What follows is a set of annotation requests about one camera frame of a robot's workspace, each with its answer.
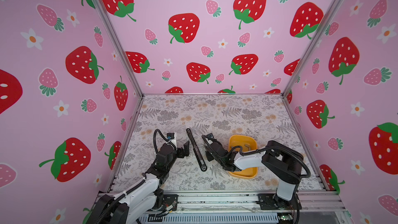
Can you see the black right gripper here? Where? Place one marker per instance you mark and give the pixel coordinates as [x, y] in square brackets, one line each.
[207, 155]

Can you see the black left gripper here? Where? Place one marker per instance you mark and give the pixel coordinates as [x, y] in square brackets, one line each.
[181, 154]

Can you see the black long stapler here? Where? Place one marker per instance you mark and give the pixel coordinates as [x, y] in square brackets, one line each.
[198, 155]

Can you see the yellow plastic tray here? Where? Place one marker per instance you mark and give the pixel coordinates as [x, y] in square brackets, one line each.
[247, 164]

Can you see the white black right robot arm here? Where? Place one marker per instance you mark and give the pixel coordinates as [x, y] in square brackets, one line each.
[287, 164]

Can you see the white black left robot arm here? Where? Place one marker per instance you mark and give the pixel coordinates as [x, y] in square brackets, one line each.
[140, 183]

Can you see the grey staple strips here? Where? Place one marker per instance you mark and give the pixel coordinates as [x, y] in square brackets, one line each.
[248, 148]

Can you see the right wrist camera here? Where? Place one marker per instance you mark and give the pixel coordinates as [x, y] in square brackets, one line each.
[210, 138]

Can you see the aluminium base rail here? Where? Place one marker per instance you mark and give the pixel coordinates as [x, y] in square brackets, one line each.
[235, 207]

